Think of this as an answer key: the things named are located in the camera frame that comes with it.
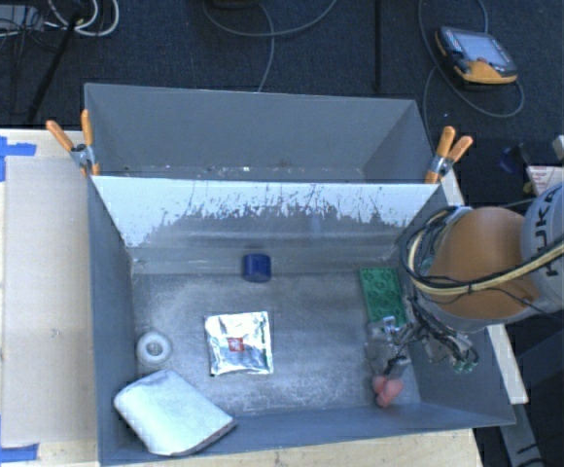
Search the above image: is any pink toy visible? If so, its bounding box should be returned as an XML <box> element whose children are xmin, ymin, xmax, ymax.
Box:
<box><xmin>370</xmin><ymin>375</ymin><xmax>405</xmax><ymax>410</ymax></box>

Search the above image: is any grey metal bin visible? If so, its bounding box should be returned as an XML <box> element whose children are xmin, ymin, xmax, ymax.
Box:
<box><xmin>83</xmin><ymin>83</ymin><xmax>517</xmax><ymax>467</ymax></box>

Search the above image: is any dark green flat block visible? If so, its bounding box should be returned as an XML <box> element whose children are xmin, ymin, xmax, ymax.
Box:
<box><xmin>358</xmin><ymin>267</ymin><xmax>408</xmax><ymax>329</ymax></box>

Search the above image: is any blue cup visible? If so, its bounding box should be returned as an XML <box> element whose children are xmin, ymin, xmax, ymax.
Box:
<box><xmin>241</xmin><ymin>253</ymin><xmax>273</xmax><ymax>284</ymax></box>

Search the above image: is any clear tape roll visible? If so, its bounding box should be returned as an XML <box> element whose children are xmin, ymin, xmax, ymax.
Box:
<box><xmin>135</xmin><ymin>330</ymin><xmax>173</xmax><ymax>367</ymax></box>

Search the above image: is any white sponge pad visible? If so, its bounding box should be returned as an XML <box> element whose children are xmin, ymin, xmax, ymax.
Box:
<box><xmin>112</xmin><ymin>368</ymin><xmax>238</xmax><ymax>457</ymax></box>

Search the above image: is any pale cardboard board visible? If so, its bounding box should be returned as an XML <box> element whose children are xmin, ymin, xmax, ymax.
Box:
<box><xmin>0</xmin><ymin>155</ymin><xmax>99</xmax><ymax>449</ymax></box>

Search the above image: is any silver foil packet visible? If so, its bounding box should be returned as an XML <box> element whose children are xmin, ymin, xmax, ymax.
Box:
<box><xmin>203</xmin><ymin>310</ymin><xmax>275</xmax><ymax>377</ymax></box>

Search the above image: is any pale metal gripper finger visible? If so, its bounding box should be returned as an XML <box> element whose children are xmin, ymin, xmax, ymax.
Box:
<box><xmin>382</xmin><ymin>354</ymin><xmax>412</xmax><ymax>378</ymax></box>
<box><xmin>366</xmin><ymin>315</ymin><xmax>401</xmax><ymax>360</ymax></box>

